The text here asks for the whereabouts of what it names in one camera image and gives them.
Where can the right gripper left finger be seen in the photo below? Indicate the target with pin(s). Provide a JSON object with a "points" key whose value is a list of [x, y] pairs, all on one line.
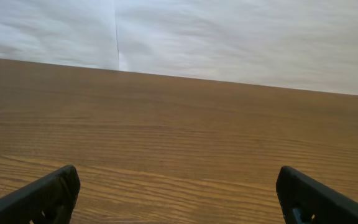
{"points": [[42, 199]]}

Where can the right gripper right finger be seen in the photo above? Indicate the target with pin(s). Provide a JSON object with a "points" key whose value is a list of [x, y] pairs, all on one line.
{"points": [[315, 199]]}

